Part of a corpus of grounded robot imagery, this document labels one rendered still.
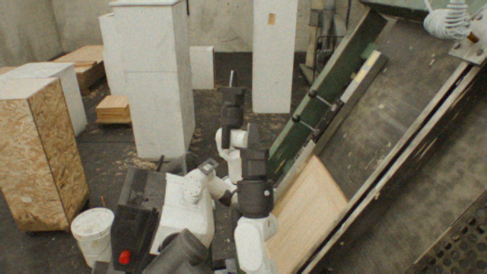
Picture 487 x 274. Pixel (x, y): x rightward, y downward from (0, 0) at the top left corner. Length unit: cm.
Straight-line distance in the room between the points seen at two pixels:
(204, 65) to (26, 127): 399
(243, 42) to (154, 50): 603
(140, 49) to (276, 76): 224
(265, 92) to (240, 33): 442
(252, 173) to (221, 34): 853
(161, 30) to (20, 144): 158
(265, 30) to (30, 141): 327
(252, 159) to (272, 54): 411
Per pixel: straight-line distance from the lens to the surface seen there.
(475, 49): 93
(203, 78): 612
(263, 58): 478
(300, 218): 127
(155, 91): 347
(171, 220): 94
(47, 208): 299
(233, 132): 121
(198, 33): 924
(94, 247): 262
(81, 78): 635
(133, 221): 97
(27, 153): 274
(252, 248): 75
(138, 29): 336
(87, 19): 1004
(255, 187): 73
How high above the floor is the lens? 197
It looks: 27 degrees down
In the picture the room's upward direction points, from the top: straight up
